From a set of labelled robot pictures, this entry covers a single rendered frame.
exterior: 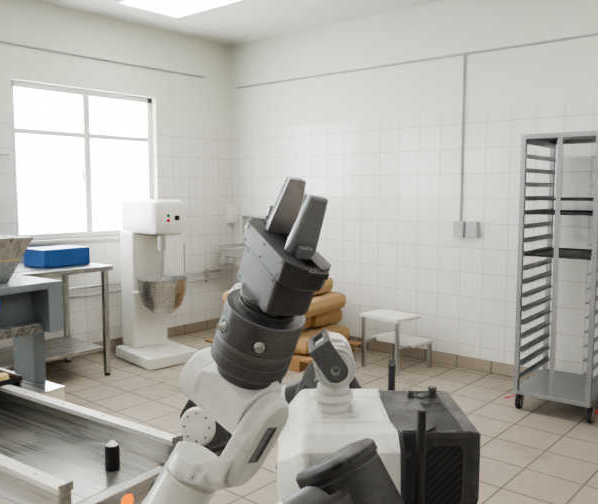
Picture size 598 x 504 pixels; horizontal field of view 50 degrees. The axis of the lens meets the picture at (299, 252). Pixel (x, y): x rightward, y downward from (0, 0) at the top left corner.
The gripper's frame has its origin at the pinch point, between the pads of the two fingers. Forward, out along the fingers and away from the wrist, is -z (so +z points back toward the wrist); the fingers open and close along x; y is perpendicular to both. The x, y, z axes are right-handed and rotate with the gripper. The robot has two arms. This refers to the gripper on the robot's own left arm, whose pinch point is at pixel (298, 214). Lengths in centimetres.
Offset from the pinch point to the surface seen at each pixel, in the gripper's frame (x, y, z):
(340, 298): 348, 304, 202
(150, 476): 48, 18, 83
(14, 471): 53, -9, 82
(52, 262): 404, 73, 214
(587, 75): 264, 373, -34
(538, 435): 130, 303, 168
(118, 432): 67, 16, 86
